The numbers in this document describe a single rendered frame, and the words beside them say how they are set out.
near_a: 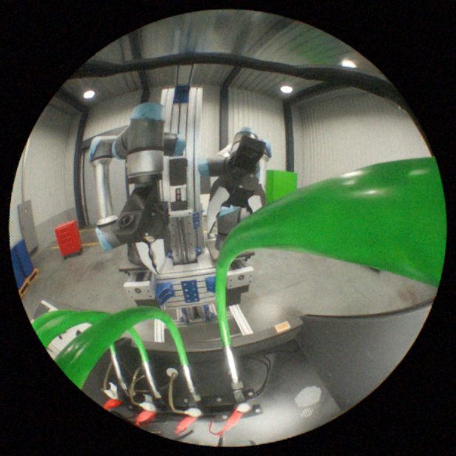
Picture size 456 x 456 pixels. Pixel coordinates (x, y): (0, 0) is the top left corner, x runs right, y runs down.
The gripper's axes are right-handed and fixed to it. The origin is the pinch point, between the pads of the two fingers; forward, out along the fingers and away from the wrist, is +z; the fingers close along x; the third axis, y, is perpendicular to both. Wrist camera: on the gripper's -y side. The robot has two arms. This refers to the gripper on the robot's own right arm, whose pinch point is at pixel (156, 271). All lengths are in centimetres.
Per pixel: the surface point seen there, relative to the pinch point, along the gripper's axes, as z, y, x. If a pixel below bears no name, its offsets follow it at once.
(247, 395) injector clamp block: 24.9, -26.1, -15.1
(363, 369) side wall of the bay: 18, -39, -43
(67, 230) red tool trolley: 51, 227, 330
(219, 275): -8.3, -13.8, -11.9
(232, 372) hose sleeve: 8.0, -21.1, -12.0
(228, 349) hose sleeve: 5.2, -17.2, -12.2
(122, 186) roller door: -16, 560, 302
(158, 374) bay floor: 39.9, -14.1, 12.7
